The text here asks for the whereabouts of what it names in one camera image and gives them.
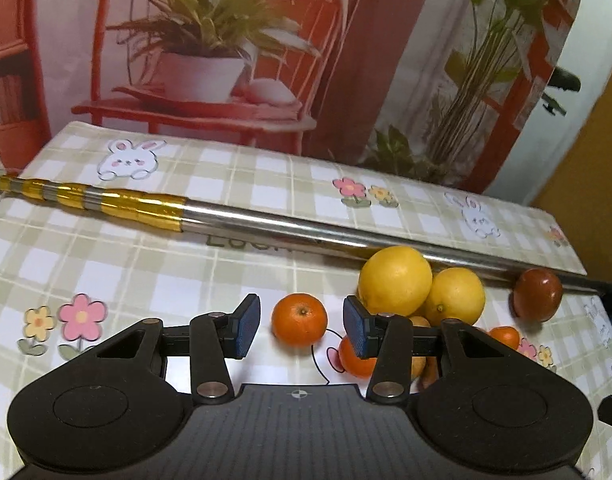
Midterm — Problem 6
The mandarin orange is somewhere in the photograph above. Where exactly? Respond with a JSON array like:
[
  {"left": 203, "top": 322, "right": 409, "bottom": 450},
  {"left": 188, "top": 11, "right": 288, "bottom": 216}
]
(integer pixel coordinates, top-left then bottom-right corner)
[
  {"left": 337, "top": 336, "right": 376, "bottom": 379},
  {"left": 271, "top": 294, "right": 329, "bottom": 348}
]

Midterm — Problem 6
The large yellow lemon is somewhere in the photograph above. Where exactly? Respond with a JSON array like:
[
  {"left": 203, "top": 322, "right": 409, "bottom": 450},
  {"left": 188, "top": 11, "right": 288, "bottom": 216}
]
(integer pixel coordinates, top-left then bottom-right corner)
[{"left": 357, "top": 246, "right": 433, "bottom": 316}]

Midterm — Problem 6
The brown longan upper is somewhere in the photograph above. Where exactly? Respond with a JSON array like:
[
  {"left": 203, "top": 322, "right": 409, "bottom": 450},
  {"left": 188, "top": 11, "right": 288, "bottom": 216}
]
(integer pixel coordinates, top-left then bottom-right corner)
[{"left": 410, "top": 316, "right": 431, "bottom": 327}]

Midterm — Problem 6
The large red apple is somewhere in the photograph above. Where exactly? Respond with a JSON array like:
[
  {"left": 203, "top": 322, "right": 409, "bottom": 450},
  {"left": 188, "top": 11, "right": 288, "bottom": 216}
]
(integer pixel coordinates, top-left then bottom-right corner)
[{"left": 419, "top": 356, "right": 439, "bottom": 390}]

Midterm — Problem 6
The small mandarin right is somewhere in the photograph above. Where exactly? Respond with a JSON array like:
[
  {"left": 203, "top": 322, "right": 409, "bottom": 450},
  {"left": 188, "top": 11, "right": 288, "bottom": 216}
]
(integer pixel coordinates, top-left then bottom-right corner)
[{"left": 488, "top": 326, "right": 520, "bottom": 350}]

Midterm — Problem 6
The telescopic metal fruit picker pole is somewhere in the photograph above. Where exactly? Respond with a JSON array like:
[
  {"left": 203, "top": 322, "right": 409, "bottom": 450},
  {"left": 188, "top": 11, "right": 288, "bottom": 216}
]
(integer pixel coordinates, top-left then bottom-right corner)
[{"left": 0, "top": 169, "right": 612, "bottom": 302}]

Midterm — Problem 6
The wooden door panel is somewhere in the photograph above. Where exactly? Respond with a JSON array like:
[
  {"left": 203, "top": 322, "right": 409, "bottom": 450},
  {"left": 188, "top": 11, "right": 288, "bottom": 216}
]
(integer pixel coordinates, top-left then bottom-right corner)
[{"left": 532, "top": 76, "right": 612, "bottom": 281}]

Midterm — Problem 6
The red room backdrop poster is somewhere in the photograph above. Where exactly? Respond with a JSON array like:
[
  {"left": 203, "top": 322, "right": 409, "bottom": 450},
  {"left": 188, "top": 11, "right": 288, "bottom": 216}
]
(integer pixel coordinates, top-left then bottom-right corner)
[{"left": 0, "top": 0, "right": 580, "bottom": 193}]

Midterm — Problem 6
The black bicycle seat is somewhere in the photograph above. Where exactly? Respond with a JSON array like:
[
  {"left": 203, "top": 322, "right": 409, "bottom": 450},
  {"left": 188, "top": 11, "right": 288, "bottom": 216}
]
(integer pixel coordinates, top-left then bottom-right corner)
[{"left": 541, "top": 66, "right": 581, "bottom": 116}]

